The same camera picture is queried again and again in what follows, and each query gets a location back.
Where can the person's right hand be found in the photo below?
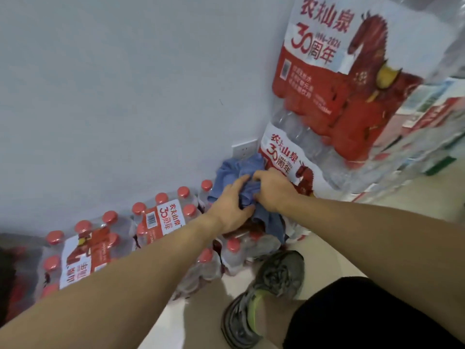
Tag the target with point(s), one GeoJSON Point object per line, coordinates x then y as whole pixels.
{"type": "Point", "coordinates": [278, 192]}

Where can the person's left hand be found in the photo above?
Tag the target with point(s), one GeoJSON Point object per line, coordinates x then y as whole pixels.
{"type": "Point", "coordinates": [227, 210]}

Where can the light blue towel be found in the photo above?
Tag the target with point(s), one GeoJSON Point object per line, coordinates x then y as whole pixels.
{"type": "Point", "coordinates": [232, 170]}

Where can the person's right forearm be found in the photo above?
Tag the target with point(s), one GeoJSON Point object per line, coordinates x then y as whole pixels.
{"type": "Point", "coordinates": [392, 247]}

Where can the person's left forearm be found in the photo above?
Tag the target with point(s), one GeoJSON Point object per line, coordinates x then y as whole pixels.
{"type": "Point", "coordinates": [109, 294]}

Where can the person's right grey shoe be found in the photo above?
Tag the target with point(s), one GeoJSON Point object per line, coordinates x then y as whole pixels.
{"type": "Point", "coordinates": [276, 276]}

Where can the white wall socket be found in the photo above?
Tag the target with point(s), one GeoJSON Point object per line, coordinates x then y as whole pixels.
{"type": "Point", "coordinates": [245, 149]}

